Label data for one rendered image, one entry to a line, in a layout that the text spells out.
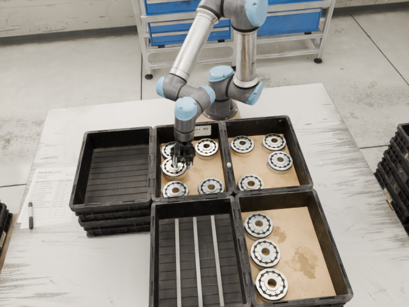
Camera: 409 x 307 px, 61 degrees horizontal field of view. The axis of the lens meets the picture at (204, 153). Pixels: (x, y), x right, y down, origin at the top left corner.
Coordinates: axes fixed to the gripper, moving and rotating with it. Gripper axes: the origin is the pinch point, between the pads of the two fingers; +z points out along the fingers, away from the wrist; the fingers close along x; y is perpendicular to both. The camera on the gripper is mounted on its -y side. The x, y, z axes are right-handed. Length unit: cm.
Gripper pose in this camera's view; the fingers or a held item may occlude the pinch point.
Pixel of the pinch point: (182, 165)
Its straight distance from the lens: 144.0
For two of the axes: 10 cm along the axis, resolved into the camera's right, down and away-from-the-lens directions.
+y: 0.8, 7.4, -6.6
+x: 9.9, -0.1, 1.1
